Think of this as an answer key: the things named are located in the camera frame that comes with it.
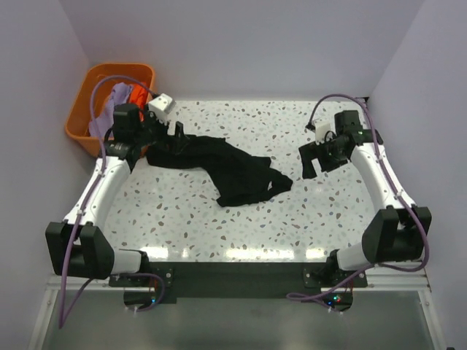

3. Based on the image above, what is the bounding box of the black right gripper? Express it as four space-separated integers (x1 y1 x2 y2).
298 135 347 179

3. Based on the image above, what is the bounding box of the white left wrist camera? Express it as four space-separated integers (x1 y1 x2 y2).
147 93 176 123

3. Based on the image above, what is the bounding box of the orange plastic basket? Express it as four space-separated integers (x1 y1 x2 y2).
65 63 156 158

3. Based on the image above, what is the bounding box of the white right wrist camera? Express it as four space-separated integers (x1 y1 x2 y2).
306 119 331 144

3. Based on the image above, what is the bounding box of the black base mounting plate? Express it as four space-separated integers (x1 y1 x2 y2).
109 262 368 309

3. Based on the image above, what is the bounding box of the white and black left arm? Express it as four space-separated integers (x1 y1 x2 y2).
45 94 175 286

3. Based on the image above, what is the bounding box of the black t shirt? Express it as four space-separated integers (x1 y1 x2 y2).
146 135 293 207

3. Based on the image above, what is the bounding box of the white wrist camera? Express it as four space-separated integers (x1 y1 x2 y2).
147 93 176 123
306 119 331 144

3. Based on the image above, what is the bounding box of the lavender t shirt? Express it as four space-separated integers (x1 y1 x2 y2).
88 82 133 137

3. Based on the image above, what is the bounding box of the orange t shirt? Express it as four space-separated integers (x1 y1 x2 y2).
128 84 148 109

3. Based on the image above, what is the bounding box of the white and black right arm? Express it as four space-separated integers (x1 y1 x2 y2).
299 110 432 287

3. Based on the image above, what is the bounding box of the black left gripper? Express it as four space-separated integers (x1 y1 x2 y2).
134 104 190 155

